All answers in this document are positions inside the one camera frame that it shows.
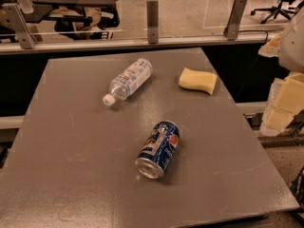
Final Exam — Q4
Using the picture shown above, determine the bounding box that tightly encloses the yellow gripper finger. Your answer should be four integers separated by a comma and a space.
258, 35, 281, 58
260, 72, 304, 137

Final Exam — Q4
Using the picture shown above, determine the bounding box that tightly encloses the clear blue-label plastic bottle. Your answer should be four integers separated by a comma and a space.
103, 58, 153, 106

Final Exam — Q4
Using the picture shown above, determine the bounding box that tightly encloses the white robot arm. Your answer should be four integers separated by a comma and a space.
258, 18, 304, 137

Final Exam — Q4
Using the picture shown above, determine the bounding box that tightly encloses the yellow sponge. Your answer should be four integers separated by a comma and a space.
179, 67, 218, 95

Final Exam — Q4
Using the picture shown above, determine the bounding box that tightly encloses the blue Pepsi soda can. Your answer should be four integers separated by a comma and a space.
135, 121, 180, 180

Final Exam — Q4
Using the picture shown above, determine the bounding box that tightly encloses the black desk in background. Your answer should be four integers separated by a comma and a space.
23, 0, 120, 29

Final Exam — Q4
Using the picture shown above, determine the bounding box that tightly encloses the right grey metal bracket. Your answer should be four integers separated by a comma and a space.
223, 0, 247, 40

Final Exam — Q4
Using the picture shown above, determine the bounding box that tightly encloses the grey metal bracket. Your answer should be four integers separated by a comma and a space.
3, 3, 36, 49
223, 0, 247, 40
146, 0, 159, 44

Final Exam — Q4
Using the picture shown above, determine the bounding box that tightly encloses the middle grey metal bracket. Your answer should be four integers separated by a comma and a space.
146, 0, 159, 44

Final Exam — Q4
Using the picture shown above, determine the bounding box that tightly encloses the grey metal rail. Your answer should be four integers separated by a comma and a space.
0, 30, 280, 55

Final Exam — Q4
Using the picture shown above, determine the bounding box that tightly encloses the left grey metal bracket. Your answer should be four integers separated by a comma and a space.
3, 3, 36, 49

